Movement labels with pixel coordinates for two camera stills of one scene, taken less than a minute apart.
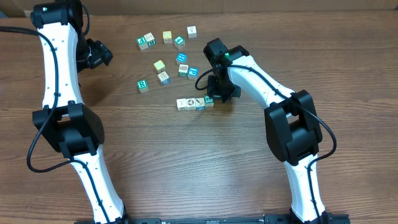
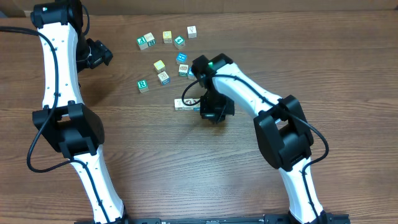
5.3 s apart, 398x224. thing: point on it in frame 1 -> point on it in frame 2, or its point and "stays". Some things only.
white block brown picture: x=190 y=104 stays
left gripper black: x=101 y=53 stays
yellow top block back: x=167 y=37 stays
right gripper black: x=215 y=93 -> x=209 y=113
